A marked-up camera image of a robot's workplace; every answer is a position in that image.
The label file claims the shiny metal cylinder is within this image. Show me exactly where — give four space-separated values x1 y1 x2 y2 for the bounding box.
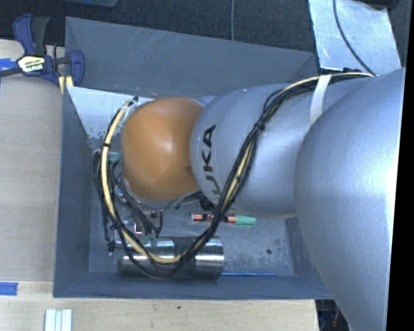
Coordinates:
112 229 225 261
116 247 226 285

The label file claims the copper pen with green cap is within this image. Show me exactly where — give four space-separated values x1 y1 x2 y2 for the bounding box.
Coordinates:
189 211 257 228

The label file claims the thin blue stick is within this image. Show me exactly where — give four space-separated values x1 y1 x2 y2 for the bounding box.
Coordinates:
221 268 277 280

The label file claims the pale wood board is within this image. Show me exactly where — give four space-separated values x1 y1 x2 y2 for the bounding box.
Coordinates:
0 73 72 286

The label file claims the grey metal bin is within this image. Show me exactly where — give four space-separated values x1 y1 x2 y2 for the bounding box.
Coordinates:
43 16 354 320

